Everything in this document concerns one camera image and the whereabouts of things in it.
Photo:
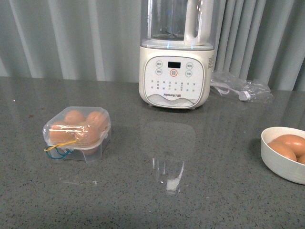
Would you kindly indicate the brown egg in bowl left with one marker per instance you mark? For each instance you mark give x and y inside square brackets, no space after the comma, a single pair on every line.
[282,150]

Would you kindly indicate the brown top egg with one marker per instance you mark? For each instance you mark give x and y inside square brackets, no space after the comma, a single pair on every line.
[87,136]

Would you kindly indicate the brown egg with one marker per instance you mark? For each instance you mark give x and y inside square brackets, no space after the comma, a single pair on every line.
[282,150]
[301,159]
[87,136]
[98,120]
[58,134]
[74,117]
[294,142]

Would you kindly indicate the blue rubber band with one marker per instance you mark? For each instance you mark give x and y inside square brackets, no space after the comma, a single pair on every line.
[56,153]

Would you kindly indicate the brown egg in box back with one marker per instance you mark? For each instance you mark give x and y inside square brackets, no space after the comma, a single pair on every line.
[74,117]

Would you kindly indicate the brown egg in bowl front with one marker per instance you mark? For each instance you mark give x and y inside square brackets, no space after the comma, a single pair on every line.
[301,159]

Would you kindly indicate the brown egg in box left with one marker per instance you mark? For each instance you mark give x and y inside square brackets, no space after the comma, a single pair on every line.
[58,134]

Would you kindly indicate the cream Joyoung blender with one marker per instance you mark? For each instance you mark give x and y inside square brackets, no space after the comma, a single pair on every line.
[177,49]

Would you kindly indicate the white round bowl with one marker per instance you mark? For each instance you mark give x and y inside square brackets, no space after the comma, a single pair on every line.
[280,165]

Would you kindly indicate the yellow rubber band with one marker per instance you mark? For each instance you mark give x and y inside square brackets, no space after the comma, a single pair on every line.
[60,145]

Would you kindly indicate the clear plastic egg box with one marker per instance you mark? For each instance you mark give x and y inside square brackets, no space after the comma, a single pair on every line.
[77,152]

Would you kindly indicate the clear plastic bag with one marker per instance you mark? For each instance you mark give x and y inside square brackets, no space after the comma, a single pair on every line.
[229,86]

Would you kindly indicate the brown egg in box right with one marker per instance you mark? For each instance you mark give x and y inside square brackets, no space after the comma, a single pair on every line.
[98,120]

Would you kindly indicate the brown egg in bowl back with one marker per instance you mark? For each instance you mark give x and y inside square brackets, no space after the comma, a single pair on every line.
[294,142]

